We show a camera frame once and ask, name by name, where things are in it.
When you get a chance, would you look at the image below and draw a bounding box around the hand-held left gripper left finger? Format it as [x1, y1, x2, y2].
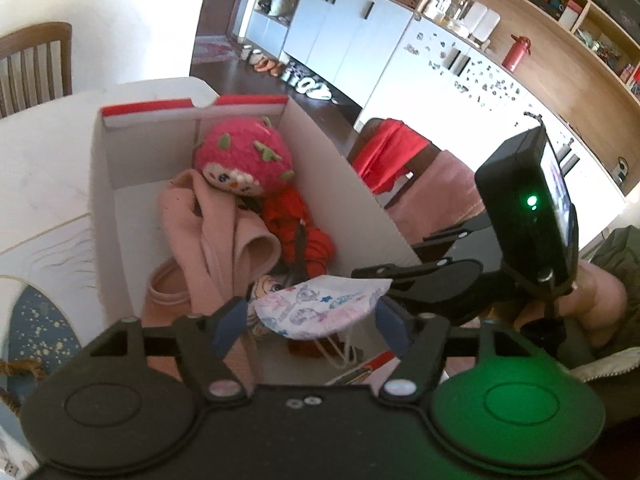
[90, 297, 253, 404]

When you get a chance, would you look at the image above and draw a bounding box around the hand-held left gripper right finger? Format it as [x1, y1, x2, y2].
[375, 297, 549, 404]

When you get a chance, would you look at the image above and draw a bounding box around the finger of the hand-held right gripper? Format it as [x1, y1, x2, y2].
[351, 258, 483, 293]
[422, 210, 493, 253]

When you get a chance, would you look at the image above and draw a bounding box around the printed face mask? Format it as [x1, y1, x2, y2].
[250, 275, 393, 372]

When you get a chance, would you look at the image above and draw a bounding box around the pink scarf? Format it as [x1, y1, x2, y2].
[142, 169, 283, 361]

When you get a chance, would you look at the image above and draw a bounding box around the red knit cloth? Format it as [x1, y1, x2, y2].
[262, 187, 336, 266]

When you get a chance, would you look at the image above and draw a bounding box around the red shoe box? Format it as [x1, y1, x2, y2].
[90, 94, 426, 386]

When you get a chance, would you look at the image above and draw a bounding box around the pink plush fruit toy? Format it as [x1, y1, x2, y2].
[192, 116, 297, 196]

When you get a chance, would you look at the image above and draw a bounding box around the person's right hand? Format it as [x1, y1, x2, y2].
[515, 265, 628, 356]

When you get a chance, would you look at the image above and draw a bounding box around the pink towel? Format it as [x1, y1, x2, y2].
[387, 150, 486, 246]

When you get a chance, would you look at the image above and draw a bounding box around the red thermos bottle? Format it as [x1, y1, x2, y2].
[501, 35, 532, 72]

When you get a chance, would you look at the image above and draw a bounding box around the white plastic container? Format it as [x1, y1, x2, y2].
[465, 0, 501, 43]

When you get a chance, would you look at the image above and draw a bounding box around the blue printed table mat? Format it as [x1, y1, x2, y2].
[0, 275, 83, 411]

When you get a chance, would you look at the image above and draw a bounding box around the row of shoes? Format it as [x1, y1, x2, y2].
[240, 45, 333, 102]

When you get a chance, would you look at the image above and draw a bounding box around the glass jar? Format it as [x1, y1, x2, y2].
[447, 0, 478, 26]

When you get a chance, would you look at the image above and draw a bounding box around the patterned door rug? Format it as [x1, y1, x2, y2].
[192, 36, 236, 63]

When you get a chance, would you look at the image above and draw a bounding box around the brown wooden chair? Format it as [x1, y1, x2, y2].
[0, 21, 73, 118]

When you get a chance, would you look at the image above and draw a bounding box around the brown braided cord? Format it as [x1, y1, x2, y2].
[0, 359, 46, 408]

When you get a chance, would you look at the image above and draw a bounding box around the white wall cabinet unit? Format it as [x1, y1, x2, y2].
[240, 0, 640, 201]

